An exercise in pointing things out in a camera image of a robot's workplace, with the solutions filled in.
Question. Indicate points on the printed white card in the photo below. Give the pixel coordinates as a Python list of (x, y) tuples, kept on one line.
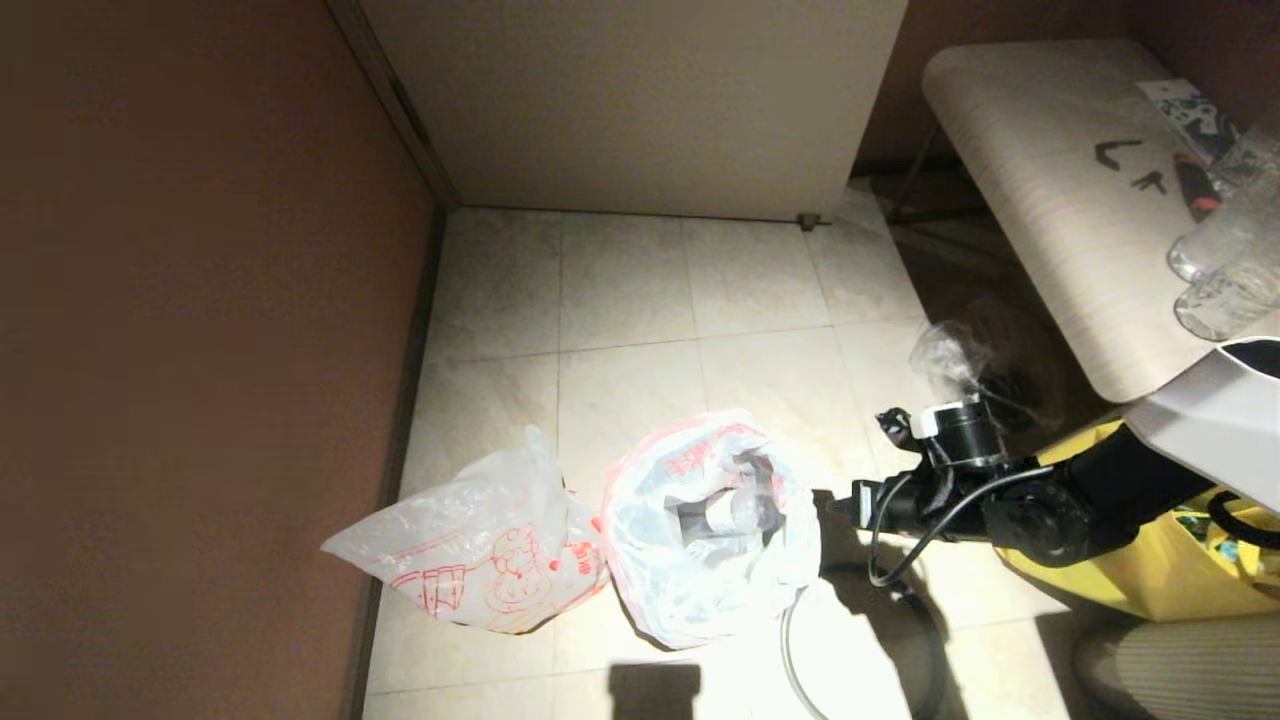
[(1187, 112)]

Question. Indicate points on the clear red-print plastic bag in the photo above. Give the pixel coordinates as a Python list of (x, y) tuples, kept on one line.
[(470, 540)]

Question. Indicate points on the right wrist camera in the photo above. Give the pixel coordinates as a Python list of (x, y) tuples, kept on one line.
[(965, 435)]

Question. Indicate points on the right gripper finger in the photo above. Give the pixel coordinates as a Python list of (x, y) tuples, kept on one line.
[(835, 494), (842, 508)]

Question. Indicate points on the black and red marker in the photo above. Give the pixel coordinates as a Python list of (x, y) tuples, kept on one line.
[(1195, 190)]

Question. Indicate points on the ribbed beige cushion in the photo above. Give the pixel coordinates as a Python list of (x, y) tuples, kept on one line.
[(1190, 670)]

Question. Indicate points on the small metal cabinet foot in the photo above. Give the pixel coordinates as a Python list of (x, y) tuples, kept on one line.
[(808, 222)]

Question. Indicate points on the crumpled clear plastic wrap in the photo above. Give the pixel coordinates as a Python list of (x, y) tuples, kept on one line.
[(945, 360)]

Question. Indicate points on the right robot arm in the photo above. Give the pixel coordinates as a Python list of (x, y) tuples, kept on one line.
[(1200, 420)]

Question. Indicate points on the white cabinet panel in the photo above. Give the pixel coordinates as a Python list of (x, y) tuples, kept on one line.
[(640, 100)]

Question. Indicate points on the dark metal table leg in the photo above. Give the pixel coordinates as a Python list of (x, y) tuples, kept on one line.
[(912, 180)]

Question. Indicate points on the light wood-grain table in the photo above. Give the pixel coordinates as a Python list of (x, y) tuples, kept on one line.
[(1050, 200)]

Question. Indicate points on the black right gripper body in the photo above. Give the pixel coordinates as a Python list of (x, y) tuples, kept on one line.
[(930, 505)]

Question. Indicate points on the yellow tote bag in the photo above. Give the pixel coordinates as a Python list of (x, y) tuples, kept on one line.
[(1150, 590)]

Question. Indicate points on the used white bin liner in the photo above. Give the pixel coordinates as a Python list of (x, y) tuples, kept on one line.
[(650, 570)]

